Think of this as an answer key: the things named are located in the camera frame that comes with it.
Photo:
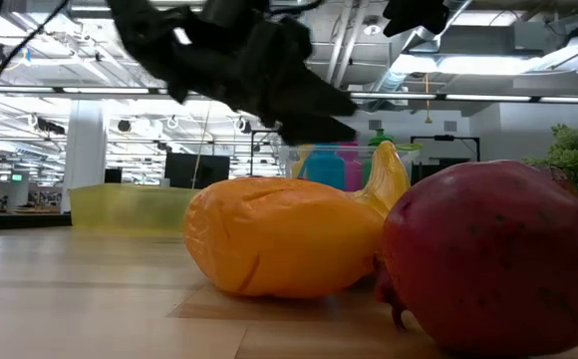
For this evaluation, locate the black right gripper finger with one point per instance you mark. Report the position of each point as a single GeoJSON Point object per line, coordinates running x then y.
{"type": "Point", "coordinates": [413, 15]}

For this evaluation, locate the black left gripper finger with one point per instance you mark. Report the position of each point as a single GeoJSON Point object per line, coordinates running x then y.
{"type": "Point", "coordinates": [314, 100]}
{"type": "Point", "coordinates": [319, 132]}

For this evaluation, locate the yellow plastic bottle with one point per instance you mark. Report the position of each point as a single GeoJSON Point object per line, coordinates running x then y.
{"type": "Point", "coordinates": [303, 162]}

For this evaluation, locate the green plastic bottle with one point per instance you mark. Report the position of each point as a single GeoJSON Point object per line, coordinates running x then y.
{"type": "Point", "coordinates": [376, 139]}

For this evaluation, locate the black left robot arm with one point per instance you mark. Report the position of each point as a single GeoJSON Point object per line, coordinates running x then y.
{"type": "Point", "coordinates": [144, 35]}

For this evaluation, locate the clear bin with blue contents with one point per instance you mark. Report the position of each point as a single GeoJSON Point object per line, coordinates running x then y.
{"type": "Point", "coordinates": [324, 167]}

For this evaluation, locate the clear plastic bin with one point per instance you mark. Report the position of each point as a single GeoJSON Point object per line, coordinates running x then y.
{"type": "Point", "coordinates": [284, 162]}

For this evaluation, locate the magenta plastic bottle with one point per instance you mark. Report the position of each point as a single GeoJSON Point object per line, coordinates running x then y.
{"type": "Point", "coordinates": [351, 167]}

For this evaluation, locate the orange yellow mango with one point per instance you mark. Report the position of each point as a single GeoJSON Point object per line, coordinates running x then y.
{"type": "Point", "coordinates": [279, 239]}

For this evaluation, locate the black computer monitor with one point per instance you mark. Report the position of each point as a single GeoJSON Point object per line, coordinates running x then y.
{"type": "Point", "coordinates": [197, 170]}

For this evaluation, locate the yellow plastic bin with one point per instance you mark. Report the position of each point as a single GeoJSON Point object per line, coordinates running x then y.
{"type": "Point", "coordinates": [129, 207]}

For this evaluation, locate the white pillar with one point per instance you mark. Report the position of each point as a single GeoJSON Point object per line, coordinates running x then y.
{"type": "Point", "coordinates": [85, 159]}

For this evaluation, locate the red pomegranate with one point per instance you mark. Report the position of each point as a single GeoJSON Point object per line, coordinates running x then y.
{"type": "Point", "coordinates": [493, 259]}

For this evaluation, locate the long ceiling light rail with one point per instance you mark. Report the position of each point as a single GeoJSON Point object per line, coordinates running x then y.
{"type": "Point", "coordinates": [94, 91]}

